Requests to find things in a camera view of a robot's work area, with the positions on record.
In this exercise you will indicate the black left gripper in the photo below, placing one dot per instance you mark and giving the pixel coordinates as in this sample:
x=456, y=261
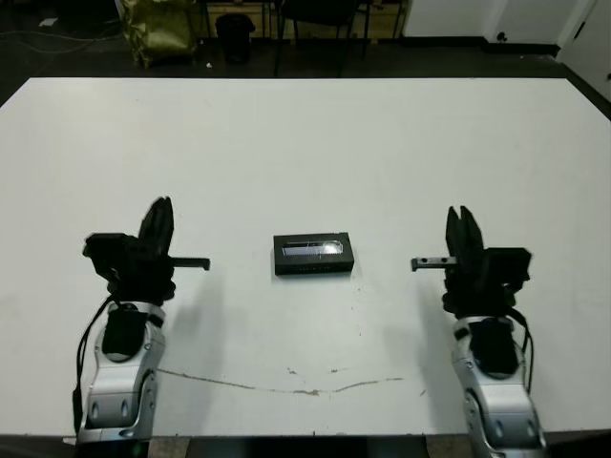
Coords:
x=143, y=281

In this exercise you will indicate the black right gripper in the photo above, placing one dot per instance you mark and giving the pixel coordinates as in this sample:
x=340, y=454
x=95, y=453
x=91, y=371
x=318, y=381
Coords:
x=472, y=291

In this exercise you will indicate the black box lid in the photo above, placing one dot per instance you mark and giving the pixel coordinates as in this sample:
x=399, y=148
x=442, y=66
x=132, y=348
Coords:
x=312, y=255

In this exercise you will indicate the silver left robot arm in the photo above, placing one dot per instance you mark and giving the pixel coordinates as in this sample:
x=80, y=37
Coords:
x=119, y=377

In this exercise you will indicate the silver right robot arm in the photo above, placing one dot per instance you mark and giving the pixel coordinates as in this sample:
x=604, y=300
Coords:
x=496, y=391

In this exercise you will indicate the yellow-green bag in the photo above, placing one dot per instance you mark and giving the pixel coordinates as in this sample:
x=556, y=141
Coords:
x=160, y=33

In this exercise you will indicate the black trash bin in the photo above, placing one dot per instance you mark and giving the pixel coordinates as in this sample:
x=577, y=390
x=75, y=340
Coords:
x=234, y=40

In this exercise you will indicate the white paper sheet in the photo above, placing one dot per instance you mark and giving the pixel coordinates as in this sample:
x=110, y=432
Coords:
x=48, y=22

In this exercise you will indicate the black mesh office chair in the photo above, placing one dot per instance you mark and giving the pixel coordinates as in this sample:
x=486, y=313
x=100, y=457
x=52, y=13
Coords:
x=320, y=9

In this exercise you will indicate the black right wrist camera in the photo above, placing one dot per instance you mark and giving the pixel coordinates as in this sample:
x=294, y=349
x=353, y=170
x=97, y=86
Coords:
x=506, y=264

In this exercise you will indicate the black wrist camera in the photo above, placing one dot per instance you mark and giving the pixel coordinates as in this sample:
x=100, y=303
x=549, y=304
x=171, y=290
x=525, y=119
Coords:
x=112, y=253
x=506, y=264

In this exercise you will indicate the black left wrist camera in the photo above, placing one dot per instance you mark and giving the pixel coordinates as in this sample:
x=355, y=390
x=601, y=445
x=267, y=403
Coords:
x=112, y=253

